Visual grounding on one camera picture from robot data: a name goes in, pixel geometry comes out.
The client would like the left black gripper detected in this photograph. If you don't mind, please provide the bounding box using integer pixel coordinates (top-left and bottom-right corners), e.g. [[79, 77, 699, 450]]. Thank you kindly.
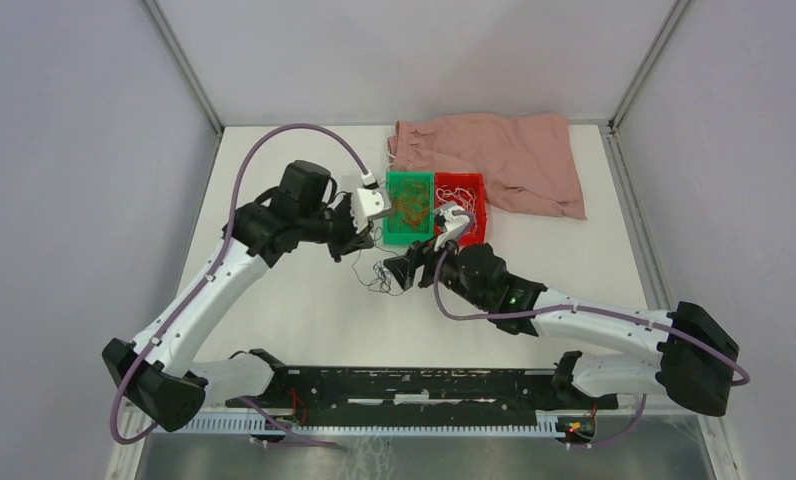
[[299, 193, 375, 263]]

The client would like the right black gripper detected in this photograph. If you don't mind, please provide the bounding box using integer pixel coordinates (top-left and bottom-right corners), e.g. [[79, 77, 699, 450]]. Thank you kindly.
[[383, 227, 489, 311]]

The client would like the cable bundle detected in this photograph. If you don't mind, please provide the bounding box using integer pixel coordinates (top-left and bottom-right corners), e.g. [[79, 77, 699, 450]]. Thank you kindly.
[[351, 228, 413, 297]]

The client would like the orange cable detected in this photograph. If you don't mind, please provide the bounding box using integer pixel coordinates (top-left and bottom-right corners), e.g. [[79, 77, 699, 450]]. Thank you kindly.
[[389, 178, 434, 233]]

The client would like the white cable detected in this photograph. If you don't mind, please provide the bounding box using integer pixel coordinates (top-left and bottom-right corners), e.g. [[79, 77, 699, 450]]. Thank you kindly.
[[436, 185, 485, 220]]

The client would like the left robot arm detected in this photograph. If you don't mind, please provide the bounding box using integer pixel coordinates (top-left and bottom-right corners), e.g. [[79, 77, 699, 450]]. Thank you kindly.
[[102, 160, 391, 432]]

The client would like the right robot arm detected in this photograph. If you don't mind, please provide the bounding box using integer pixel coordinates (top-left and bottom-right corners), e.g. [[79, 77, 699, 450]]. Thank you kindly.
[[383, 241, 750, 417]]

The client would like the green plastic bin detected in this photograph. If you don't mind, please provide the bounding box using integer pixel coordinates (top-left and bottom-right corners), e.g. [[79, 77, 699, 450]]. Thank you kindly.
[[383, 171, 434, 246]]

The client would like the red plastic bin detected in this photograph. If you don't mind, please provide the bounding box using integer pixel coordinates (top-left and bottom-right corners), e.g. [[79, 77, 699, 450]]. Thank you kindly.
[[434, 172, 488, 246]]

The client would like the pink cloth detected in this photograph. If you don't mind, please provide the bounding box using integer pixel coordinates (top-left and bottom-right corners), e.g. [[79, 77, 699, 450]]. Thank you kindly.
[[387, 113, 587, 221]]

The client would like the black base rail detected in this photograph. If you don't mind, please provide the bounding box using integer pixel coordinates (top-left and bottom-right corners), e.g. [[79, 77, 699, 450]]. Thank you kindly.
[[251, 365, 619, 427]]

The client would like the white slotted cable duct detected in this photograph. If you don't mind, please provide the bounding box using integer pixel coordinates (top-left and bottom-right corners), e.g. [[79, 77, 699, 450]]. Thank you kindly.
[[176, 411, 565, 439]]

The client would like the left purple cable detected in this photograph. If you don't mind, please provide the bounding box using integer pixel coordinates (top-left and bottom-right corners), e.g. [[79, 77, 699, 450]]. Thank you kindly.
[[109, 123, 379, 446]]

